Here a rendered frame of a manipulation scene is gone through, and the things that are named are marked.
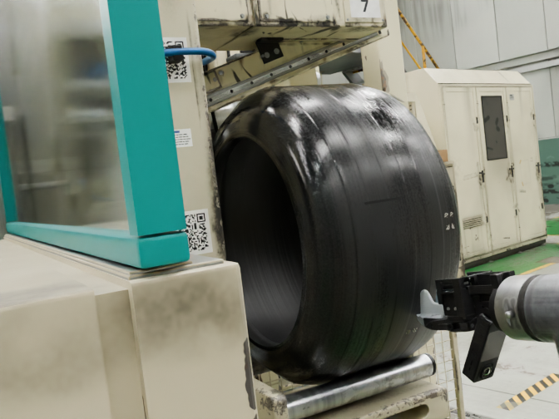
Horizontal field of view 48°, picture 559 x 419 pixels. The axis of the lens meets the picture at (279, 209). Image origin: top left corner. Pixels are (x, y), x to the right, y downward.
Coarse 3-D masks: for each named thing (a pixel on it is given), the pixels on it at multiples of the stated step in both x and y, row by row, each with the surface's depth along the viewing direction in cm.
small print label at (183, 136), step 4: (176, 132) 105; (180, 132) 105; (184, 132) 105; (188, 132) 106; (176, 136) 105; (180, 136) 105; (184, 136) 105; (188, 136) 106; (176, 140) 105; (180, 140) 105; (184, 140) 105; (188, 140) 106; (176, 144) 105; (180, 144) 105; (184, 144) 105; (188, 144) 106
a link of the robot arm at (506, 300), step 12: (516, 276) 87; (528, 276) 85; (504, 288) 86; (516, 288) 84; (504, 300) 85; (516, 300) 83; (504, 312) 85; (516, 312) 83; (504, 324) 85; (516, 324) 84; (516, 336) 85; (528, 336) 83
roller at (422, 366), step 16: (384, 368) 117; (400, 368) 117; (416, 368) 118; (432, 368) 120; (336, 384) 111; (352, 384) 112; (368, 384) 113; (384, 384) 115; (400, 384) 117; (288, 400) 107; (304, 400) 107; (320, 400) 108; (336, 400) 110; (352, 400) 112; (304, 416) 107
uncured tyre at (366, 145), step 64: (256, 128) 112; (320, 128) 103; (384, 128) 107; (256, 192) 150; (320, 192) 99; (384, 192) 101; (448, 192) 107; (256, 256) 150; (320, 256) 99; (384, 256) 99; (448, 256) 106; (256, 320) 141; (320, 320) 102; (384, 320) 103; (320, 384) 118
